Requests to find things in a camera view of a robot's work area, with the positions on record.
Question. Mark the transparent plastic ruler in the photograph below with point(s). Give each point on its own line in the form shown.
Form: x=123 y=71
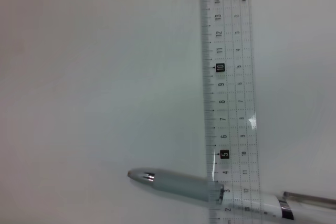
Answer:
x=231 y=77

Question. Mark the grey pen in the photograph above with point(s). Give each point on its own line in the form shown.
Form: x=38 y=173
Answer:
x=178 y=184

